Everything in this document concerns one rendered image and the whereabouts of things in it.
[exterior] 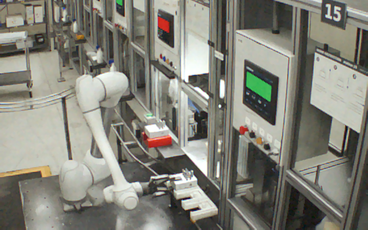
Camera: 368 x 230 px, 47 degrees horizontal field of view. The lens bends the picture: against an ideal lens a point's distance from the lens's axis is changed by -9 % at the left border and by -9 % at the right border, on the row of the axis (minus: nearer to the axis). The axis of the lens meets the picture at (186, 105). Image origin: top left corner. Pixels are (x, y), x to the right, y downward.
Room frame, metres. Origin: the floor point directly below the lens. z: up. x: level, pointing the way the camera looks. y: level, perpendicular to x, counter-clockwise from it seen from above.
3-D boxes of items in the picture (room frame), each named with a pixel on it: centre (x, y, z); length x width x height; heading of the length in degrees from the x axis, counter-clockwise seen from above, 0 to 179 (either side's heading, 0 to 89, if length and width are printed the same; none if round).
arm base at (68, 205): (2.24, 0.68, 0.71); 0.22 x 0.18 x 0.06; 23
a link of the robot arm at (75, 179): (2.26, 0.68, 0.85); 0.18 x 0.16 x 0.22; 141
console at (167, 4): (2.82, 0.03, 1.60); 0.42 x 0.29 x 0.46; 23
